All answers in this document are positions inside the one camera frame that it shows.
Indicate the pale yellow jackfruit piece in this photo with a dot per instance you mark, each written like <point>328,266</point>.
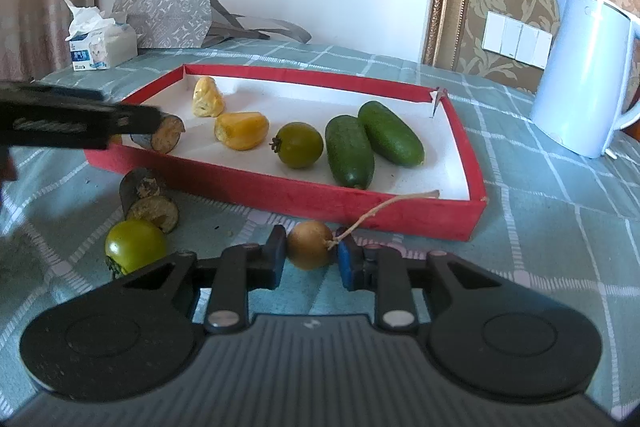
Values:
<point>207,99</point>

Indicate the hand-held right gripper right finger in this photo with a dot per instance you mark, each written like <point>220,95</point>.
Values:
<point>347,264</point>

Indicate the brown longan with stem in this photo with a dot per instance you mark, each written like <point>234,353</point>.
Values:
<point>307,247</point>

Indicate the small orange fruit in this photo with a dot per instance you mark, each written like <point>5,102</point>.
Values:
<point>116,138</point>

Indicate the orange jackfruit piece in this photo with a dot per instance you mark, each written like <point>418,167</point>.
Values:
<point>245,129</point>

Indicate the white tissue pack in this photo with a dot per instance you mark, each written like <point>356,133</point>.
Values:
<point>105,47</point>

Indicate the green tomato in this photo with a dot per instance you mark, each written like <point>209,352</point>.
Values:
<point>300,146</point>
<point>132,244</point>

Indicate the eggplant piece on table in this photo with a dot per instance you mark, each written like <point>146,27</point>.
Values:
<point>150,212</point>

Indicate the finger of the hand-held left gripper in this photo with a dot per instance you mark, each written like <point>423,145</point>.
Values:
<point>60,124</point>
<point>30,92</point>

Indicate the green cucumber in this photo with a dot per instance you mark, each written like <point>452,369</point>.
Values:
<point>347,152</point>
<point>390,132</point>

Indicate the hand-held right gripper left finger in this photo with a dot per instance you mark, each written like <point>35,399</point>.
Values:
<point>275,257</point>

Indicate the light blue electric kettle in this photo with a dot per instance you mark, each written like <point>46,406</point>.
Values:
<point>580,82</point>

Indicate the grey patterned paper bag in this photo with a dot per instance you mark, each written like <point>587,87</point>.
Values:
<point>165,19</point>

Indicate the dark purple sugarcane piece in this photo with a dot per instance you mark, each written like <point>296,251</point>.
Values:
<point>167,134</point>

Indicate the white wall switch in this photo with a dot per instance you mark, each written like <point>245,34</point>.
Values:
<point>528,44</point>
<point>512,38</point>
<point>494,32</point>
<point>543,50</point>

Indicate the red cardboard tray white inside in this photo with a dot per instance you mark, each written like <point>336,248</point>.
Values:
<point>300,199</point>

